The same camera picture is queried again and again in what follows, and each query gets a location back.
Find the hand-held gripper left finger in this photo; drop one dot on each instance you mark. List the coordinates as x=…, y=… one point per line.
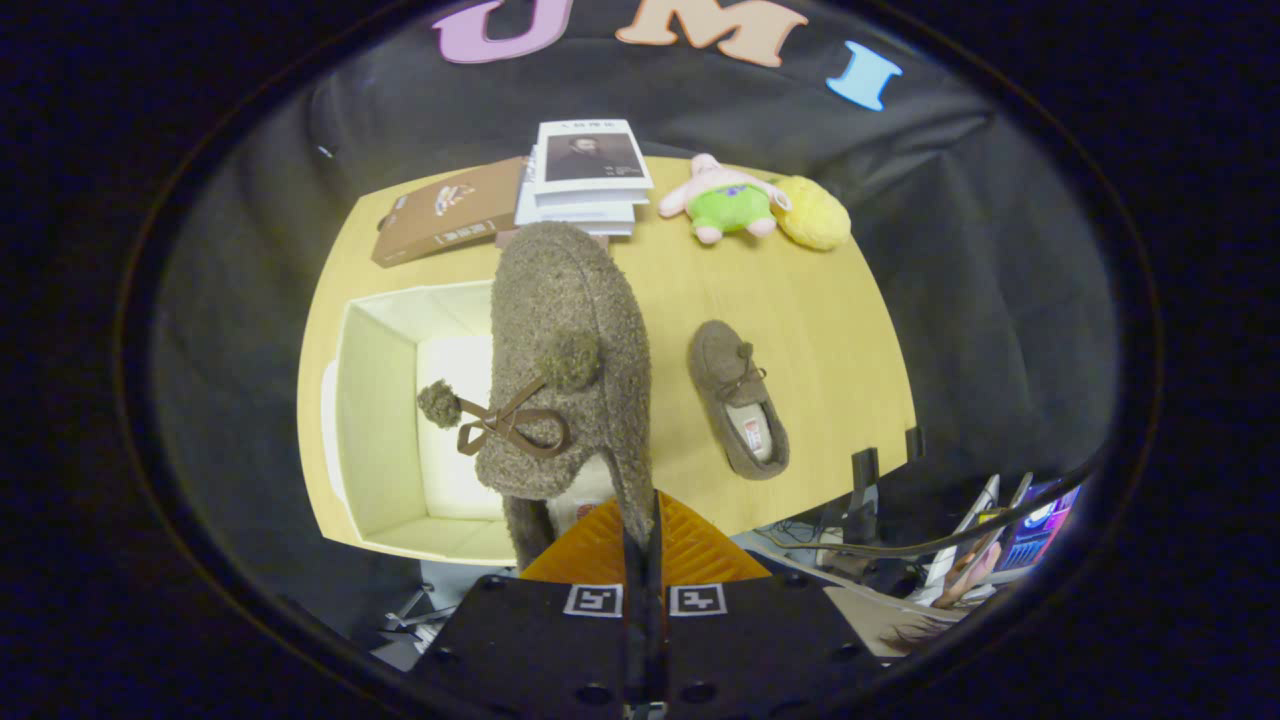
x=540, y=650

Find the brown fuzzy slipper shoe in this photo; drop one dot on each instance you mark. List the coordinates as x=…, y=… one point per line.
x=570, y=300
x=735, y=400

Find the small black table clamp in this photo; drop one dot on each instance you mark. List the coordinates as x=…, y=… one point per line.
x=915, y=443

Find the brown cover book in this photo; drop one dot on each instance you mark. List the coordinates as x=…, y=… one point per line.
x=445, y=215

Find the pink and green plush toy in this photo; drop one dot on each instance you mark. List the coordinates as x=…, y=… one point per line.
x=730, y=205

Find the black backdrop cloth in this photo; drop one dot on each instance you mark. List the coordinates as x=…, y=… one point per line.
x=1000, y=300

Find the white portrait cover book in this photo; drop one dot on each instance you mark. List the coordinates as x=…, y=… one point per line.
x=590, y=155

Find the metal chair base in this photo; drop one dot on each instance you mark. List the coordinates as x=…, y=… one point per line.
x=410, y=620

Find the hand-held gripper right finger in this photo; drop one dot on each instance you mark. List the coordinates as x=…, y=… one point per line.
x=750, y=650

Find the yellow plush toy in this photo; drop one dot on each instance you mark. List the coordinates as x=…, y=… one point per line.
x=815, y=215

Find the grey fabric storage box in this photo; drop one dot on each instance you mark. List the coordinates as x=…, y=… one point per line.
x=380, y=400

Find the lit computer monitor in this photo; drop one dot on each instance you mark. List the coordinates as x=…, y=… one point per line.
x=1045, y=525

